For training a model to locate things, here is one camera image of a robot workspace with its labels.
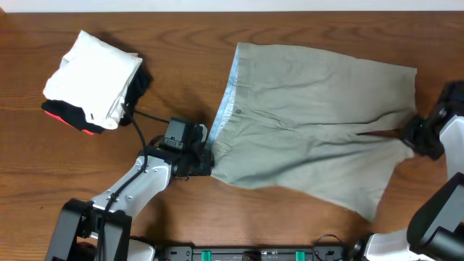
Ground red folded garment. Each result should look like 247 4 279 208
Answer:
44 111 94 136

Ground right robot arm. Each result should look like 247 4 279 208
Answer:
348 80 463 261

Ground white folded garment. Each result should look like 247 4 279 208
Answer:
43 30 143 130

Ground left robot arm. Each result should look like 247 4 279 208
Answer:
46 118 214 260

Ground black folded garment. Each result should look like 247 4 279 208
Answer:
41 67 153 134

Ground khaki grey shorts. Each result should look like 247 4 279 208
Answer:
207 43 417 221

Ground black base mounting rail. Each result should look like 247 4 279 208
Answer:
125 242 360 261

